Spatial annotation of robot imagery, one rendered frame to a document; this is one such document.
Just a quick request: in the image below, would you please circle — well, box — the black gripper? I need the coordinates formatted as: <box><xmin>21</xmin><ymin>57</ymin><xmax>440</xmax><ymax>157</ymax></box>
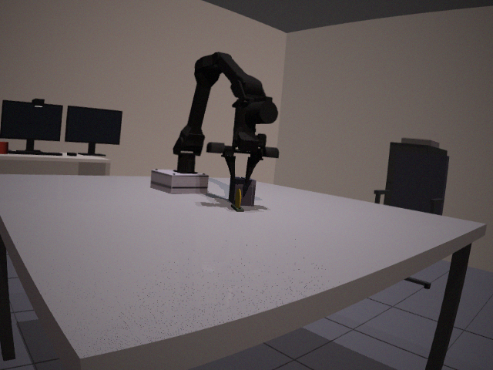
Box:
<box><xmin>206</xmin><ymin>123</ymin><xmax>279</xmax><ymax>183</ymax></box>

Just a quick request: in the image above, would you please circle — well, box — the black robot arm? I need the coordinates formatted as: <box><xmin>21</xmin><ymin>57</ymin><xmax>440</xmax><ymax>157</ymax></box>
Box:
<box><xmin>173</xmin><ymin>52</ymin><xmax>278</xmax><ymax>173</ymax></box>

